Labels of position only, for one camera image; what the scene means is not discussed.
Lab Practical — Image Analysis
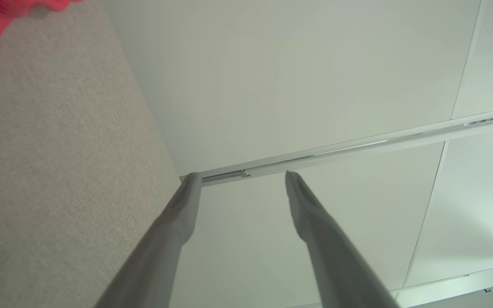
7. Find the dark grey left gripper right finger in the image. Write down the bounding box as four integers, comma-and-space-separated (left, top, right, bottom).
285, 171, 401, 308

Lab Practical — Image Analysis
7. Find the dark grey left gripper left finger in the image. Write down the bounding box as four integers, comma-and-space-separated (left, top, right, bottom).
95, 172, 203, 308

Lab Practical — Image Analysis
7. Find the grey fabric sofa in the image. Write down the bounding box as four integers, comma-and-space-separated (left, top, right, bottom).
0, 0, 183, 308

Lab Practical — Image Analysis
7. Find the grey metal baseboard rail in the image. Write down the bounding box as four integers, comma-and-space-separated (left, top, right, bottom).
180, 110, 493, 187

